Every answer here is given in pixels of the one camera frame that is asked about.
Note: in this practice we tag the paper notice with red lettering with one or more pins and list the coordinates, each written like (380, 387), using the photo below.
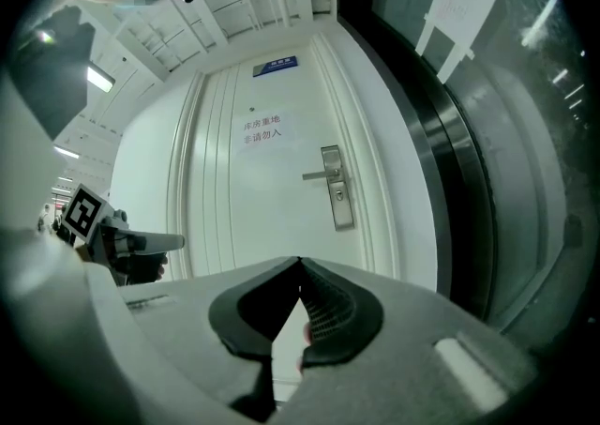
(265, 132)

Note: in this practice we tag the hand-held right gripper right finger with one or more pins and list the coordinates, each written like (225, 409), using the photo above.
(398, 357)

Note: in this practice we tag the person's left hand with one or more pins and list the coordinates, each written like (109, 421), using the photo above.
(145, 268)

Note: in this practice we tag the ceiling tube light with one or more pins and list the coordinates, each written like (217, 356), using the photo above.
(66, 152)
(100, 77)

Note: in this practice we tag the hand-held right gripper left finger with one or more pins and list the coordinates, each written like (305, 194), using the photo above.
(187, 320)

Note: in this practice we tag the blue door sign plate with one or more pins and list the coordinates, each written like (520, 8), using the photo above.
(275, 66)

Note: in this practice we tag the silver door lock plate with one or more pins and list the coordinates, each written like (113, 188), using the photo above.
(344, 219)

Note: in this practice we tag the person's right hand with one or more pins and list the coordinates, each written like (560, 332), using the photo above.
(307, 334)

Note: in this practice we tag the small dark bin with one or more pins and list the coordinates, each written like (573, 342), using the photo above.
(573, 230)

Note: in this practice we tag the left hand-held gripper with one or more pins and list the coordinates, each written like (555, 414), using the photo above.
(84, 214)

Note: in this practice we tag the person's dark shirt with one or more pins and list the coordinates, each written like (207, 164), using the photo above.
(51, 85)

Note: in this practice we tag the steel and black pillar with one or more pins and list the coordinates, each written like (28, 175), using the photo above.
(433, 156)

